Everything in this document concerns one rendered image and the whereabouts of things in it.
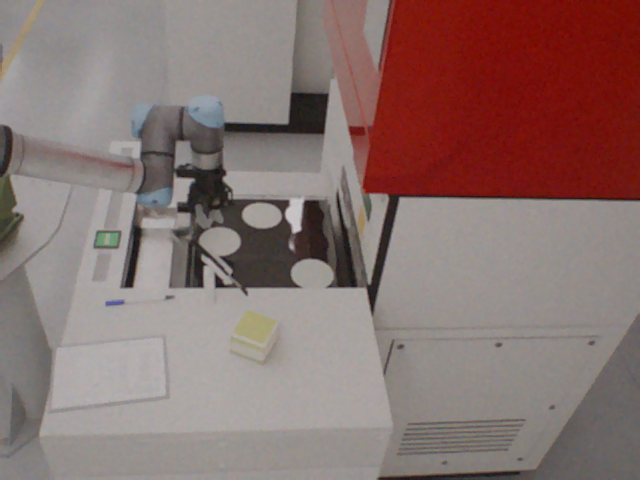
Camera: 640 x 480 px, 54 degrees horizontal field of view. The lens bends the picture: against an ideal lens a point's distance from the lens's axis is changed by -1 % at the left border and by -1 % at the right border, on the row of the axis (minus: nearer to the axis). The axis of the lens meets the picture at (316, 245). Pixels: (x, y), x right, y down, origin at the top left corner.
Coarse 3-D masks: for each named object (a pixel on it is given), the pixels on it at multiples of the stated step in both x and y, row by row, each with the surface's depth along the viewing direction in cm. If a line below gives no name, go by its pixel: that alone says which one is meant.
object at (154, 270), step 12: (168, 216) 165; (144, 240) 158; (156, 240) 158; (168, 240) 158; (144, 252) 155; (156, 252) 155; (168, 252) 155; (144, 264) 152; (156, 264) 152; (168, 264) 152; (144, 276) 149; (156, 276) 149; (168, 276) 149; (144, 288) 146; (156, 288) 146
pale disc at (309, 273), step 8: (296, 264) 154; (304, 264) 154; (312, 264) 154; (320, 264) 154; (296, 272) 152; (304, 272) 152; (312, 272) 152; (320, 272) 152; (328, 272) 153; (296, 280) 150; (304, 280) 150; (312, 280) 150; (320, 280) 150; (328, 280) 151
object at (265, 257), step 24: (240, 216) 165; (288, 216) 166; (312, 216) 167; (240, 240) 158; (264, 240) 159; (288, 240) 159; (312, 240) 160; (240, 264) 152; (264, 264) 153; (288, 264) 153; (336, 264) 155
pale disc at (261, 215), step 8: (248, 208) 167; (256, 208) 167; (264, 208) 168; (272, 208) 168; (248, 216) 165; (256, 216) 165; (264, 216) 165; (272, 216) 166; (280, 216) 166; (256, 224) 163; (264, 224) 163; (272, 224) 163
